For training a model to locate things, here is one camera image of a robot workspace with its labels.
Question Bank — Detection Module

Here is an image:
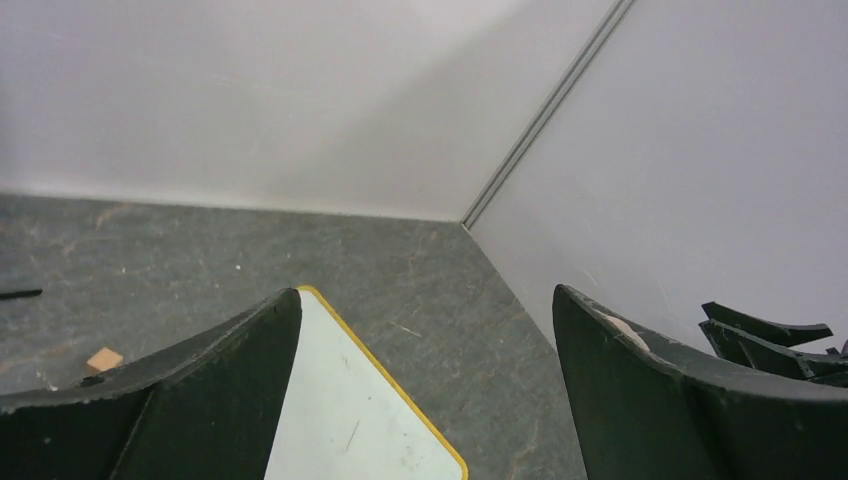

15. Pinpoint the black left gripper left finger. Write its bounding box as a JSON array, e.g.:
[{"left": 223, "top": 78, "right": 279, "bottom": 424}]
[{"left": 1, "top": 288, "right": 302, "bottom": 479}]

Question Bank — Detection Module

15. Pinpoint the black microphone tripod stand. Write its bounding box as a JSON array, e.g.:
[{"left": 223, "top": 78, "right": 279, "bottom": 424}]
[{"left": 0, "top": 288, "right": 43, "bottom": 301}]

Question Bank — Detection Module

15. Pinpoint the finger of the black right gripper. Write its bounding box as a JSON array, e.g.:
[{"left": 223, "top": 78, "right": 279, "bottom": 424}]
[
  {"left": 701, "top": 302, "right": 833, "bottom": 347},
  {"left": 699, "top": 319, "right": 847, "bottom": 388}
]

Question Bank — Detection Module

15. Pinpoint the small wooden cube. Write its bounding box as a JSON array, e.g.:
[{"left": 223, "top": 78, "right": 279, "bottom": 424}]
[{"left": 86, "top": 347, "right": 124, "bottom": 375}]

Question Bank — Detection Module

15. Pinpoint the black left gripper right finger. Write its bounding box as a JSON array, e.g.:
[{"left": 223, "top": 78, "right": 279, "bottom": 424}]
[{"left": 552, "top": 285, "right": 847, "bottom": 479}]

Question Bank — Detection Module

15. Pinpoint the yellow framed whiteboard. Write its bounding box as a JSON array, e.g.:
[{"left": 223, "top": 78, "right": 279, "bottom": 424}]
[{"left": 265, "top": 285, "right": 469, "bottom": 480}]

